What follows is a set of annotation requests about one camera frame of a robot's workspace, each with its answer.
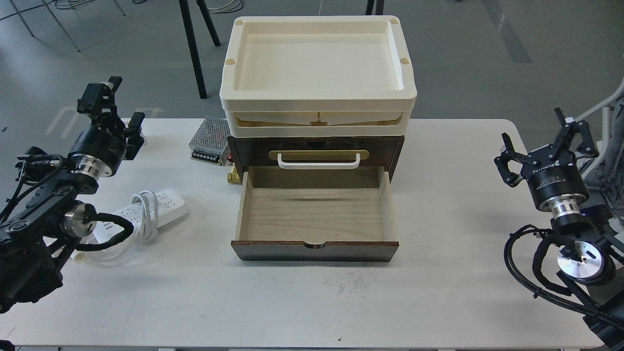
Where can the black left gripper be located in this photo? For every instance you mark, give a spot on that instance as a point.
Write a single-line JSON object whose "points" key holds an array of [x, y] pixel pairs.
{"points": [[100, 149]]}

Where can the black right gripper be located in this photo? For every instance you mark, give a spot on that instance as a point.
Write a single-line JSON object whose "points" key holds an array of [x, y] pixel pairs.
{"points": [[553, 178]]}

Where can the white power strip with cable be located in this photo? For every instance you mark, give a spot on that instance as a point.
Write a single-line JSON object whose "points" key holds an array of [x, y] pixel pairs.
{"points": [[147, 212]]}

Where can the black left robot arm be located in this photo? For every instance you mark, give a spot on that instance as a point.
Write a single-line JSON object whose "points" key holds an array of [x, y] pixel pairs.
{"points": [[43, 223]]}

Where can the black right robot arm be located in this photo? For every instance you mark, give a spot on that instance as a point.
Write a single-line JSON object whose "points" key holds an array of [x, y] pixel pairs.
{"points": [[579, 248]]}

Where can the metal power supply unit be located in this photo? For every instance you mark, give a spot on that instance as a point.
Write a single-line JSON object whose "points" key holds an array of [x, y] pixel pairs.
{"points": [[210, 142]]}

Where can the brass fitting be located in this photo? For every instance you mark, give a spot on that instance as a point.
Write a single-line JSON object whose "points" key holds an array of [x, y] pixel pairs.
{"points": [[233, 177]]}

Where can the black stand leg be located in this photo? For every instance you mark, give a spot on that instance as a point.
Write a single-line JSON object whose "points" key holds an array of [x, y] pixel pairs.
{"points": [[190, 37]]}

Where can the open wooden drawer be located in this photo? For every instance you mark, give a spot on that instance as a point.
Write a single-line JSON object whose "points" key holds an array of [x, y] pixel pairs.
{"points": [[316, 215]]}

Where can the cream plastic tray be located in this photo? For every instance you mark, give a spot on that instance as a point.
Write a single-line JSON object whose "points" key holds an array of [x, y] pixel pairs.
{"points": [[317, 76]]}

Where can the white drawer handle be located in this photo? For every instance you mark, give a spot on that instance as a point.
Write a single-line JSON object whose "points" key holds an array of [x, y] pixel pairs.
{"points": [[318, 165]]}

